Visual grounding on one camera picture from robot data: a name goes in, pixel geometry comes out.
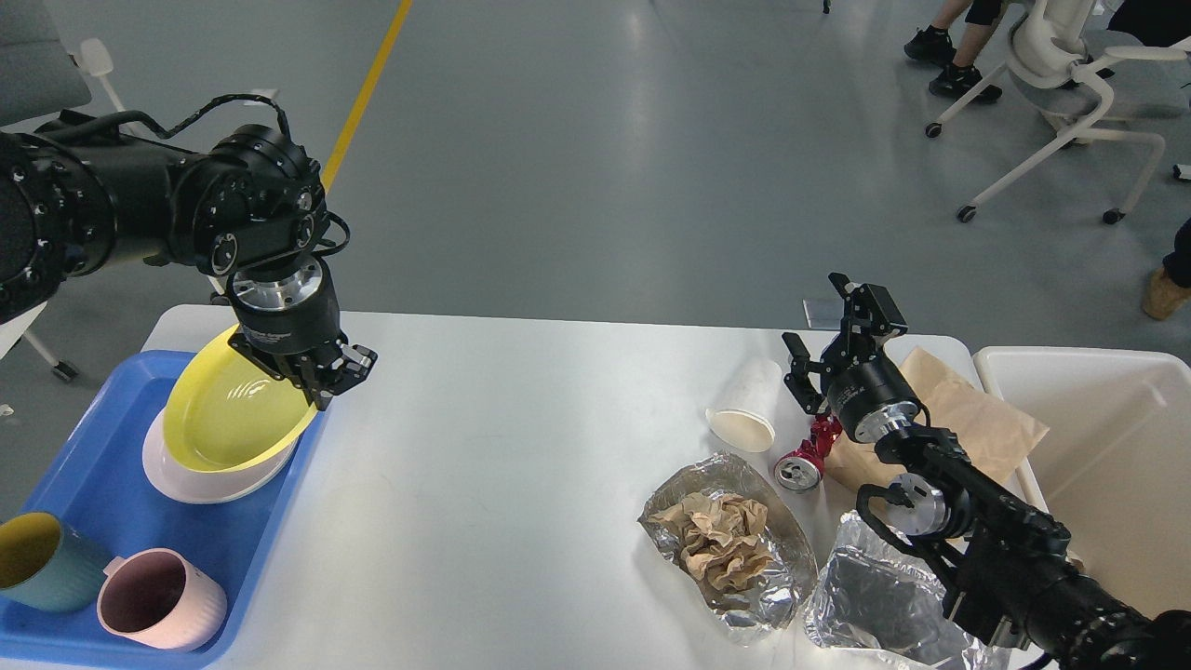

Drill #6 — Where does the crumpled brown paper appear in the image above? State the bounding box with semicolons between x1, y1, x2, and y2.
647;491;773;594

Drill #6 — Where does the white side table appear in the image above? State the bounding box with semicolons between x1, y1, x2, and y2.
1;301;77;384

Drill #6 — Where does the person in white shirt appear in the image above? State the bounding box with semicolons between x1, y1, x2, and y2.
903;1;1008;101

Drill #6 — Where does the blue plastic tray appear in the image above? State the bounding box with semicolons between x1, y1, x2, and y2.
1;349;325;669

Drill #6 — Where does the white office chair right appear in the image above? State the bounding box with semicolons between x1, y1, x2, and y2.
924;1;1187;224

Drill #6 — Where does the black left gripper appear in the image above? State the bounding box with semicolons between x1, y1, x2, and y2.
227;256;376;411

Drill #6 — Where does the crushed red soda can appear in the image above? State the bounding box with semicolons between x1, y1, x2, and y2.
771;414;842;493

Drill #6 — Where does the beige plastic bin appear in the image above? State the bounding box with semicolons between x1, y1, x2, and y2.
974;346;1190;618

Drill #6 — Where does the brown paper bag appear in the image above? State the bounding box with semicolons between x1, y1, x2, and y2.
825;347;1050;491

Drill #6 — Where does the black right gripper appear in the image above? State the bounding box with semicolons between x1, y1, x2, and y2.
782;273;923;444

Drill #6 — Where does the yellow plastic plate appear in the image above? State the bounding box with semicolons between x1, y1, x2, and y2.
163;327;316;474

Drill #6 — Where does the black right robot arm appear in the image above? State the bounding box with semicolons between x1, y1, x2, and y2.
782;273;1190;669

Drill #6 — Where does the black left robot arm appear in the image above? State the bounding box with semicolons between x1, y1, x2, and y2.
1;111;378;411

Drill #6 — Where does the grey office chair left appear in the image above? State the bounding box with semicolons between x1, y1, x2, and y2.
1;1;125;126

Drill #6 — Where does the pink ribbed mug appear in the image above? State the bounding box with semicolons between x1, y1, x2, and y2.
95;547;227;652

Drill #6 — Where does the white paper cup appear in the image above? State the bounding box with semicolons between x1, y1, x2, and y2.
705;357;782;453

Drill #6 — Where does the foil tray with paper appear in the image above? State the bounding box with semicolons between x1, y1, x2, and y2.
637;452;819;646

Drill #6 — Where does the teal yellow mug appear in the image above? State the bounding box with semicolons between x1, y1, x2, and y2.
1;512;114;613

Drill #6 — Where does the crumpled aluminium foil sheet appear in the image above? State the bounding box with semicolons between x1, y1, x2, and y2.
803;512;1010;669

